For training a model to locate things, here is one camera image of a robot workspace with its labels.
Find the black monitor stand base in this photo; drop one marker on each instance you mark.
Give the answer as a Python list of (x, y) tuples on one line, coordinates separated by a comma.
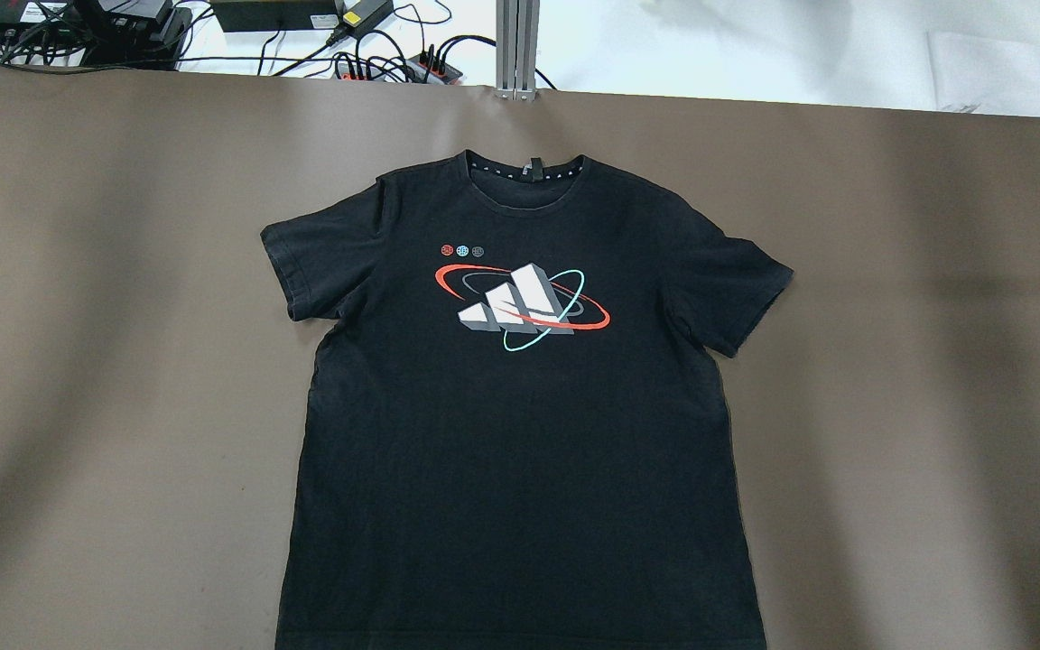
[(145, 35)]

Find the red black power strip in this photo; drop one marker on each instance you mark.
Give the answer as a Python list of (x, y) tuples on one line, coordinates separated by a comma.
[(415, 70)]

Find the aluminium frame post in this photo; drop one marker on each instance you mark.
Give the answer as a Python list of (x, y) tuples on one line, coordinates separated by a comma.
[(516, 38)]

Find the black power adapter yellow label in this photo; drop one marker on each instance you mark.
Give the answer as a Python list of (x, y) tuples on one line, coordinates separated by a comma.
[(359, 20)]

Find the black flat device box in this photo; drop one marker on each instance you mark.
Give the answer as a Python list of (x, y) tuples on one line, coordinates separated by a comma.
[(277, 16)]

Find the black printed t-shirt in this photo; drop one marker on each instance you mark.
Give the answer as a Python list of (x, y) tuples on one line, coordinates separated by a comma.
[(516, 434)]

